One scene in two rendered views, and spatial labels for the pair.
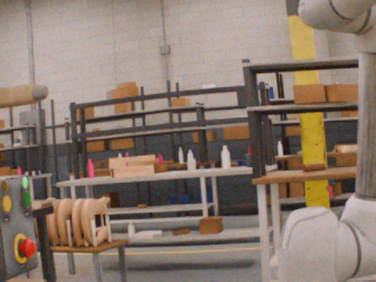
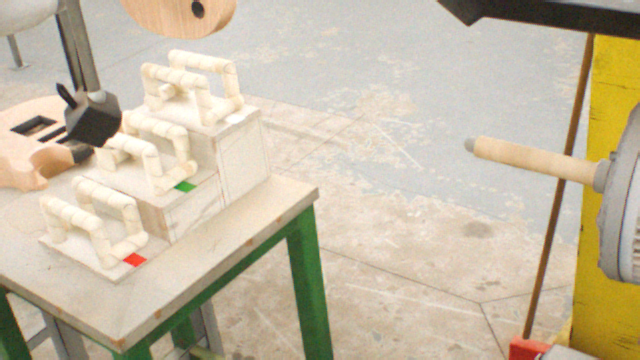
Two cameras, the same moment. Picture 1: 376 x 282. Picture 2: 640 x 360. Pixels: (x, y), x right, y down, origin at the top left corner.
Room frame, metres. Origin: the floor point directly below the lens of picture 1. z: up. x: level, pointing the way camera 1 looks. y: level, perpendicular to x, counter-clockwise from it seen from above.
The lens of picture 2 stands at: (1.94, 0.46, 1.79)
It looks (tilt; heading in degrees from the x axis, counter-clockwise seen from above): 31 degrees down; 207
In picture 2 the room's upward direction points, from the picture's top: 7 degrees counter-clockwise
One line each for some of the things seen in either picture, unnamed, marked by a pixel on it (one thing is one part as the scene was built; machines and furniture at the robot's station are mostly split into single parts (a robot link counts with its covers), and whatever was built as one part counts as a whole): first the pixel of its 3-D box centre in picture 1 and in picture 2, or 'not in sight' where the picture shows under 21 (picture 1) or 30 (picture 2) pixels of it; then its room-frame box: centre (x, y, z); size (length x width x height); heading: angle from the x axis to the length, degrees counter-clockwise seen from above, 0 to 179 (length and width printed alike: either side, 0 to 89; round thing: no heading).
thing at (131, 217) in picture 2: not in sight; (133, 225); (0.98, -0.46, 0.99); 0.03 x 0.03 x 0.09
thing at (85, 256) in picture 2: not in sight; (101, 242); (0.99, -0.55, 0.94); 0.27 x 0.15 x 0.01; 76
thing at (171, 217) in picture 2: not in sight; (152, 191); (0.84, -0.51, 0.98); 0.27 x 0.16 x 0.09; 76
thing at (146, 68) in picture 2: not in sight; (173, 76); (0.73, -0.48, 1.20); 0.20 x 0.03 x 0.03; 75
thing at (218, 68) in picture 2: not in sight; (200, 62); (0.65, -0.46, 1.20); 0.20 x 0.03 x 0.03; 75
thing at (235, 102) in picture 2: not in sight; (223, 108); (0.71, -0.37, 1.12); 0.11 x 0.03 x 0.03; 166
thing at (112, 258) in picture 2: not in sight; (124, 248); (1.02, -0.46, 0.96); 0.11 x 0.03 x 0.03; 166
